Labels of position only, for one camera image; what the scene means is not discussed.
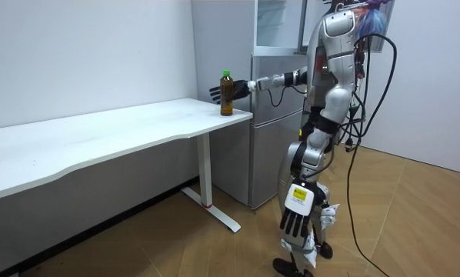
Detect cable bundle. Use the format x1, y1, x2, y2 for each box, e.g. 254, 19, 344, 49
328, 0, 393, 40

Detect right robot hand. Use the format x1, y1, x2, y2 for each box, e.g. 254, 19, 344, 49
208, 79, 258, 105

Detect tea bottle with green cap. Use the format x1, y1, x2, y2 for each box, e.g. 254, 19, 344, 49
219, 69, 235, 117

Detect white desk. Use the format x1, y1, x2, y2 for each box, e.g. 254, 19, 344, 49
0, 97, 254, 234

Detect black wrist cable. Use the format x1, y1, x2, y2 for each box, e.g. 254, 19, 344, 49
267, 84, 308, 108

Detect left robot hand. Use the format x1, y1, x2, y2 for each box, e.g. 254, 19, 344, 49
278, 178, 328, 239

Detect robot body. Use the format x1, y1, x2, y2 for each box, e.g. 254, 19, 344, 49
298, 0, 370, 155

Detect grey fridge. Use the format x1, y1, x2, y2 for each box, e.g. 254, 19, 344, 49
191, 0, 310, 211

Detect black floor cable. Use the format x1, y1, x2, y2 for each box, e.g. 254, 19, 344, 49
344, 33, 398, 277

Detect robot legs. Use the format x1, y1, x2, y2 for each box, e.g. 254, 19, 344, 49
272, 140, 341, 277

